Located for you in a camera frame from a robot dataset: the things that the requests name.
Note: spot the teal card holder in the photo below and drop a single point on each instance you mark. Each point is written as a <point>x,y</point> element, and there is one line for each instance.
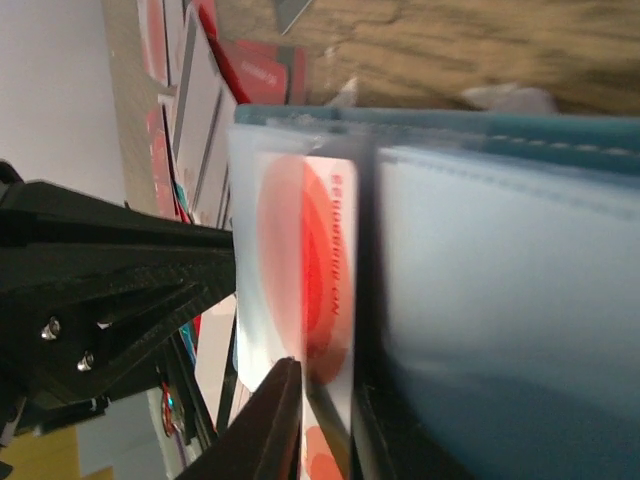
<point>497,277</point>

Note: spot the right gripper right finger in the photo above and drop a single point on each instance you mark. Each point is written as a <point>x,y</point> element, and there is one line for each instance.
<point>389,443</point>

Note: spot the white card red circle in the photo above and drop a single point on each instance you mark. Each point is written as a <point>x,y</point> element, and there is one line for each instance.
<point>306,242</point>

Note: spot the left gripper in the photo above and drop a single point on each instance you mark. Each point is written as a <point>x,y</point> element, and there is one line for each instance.
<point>69,329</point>

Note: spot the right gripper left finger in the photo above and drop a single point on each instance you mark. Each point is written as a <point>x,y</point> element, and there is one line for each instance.
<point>263,440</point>

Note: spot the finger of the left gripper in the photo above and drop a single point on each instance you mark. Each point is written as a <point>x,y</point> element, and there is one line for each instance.
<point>115,220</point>

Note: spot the red card in pile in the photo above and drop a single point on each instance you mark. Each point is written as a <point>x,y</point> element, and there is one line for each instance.
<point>265,73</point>

